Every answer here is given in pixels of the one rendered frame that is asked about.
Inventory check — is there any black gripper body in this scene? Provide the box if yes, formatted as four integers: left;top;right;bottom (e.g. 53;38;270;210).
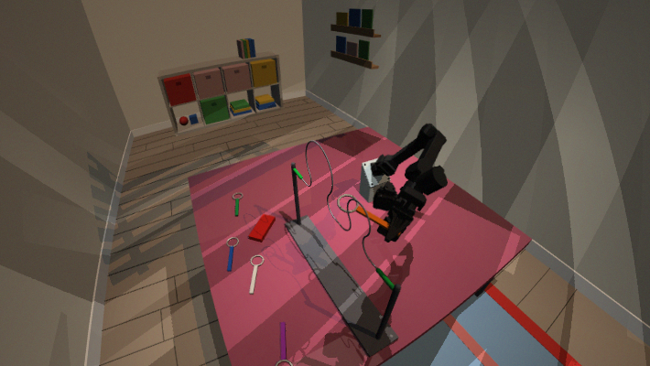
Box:
377;186;427;236

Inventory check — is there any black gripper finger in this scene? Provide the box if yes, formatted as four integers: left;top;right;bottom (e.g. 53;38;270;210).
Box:
385;206;414;241
384;216;406;242

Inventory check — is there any red rectangular block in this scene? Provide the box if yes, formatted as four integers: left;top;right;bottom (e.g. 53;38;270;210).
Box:
249;214;276;242

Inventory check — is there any grey stick with loop end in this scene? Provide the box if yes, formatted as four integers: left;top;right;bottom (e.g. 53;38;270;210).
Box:
249;255;265;295

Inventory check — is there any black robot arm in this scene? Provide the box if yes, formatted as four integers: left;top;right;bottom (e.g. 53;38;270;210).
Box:
371;124;448;210

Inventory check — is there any purple handle with grey loop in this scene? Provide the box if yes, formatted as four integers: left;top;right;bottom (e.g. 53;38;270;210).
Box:
276;322;293;366

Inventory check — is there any blue handle with grey loop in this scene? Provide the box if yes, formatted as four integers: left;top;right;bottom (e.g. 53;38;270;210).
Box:
227;237;239;272

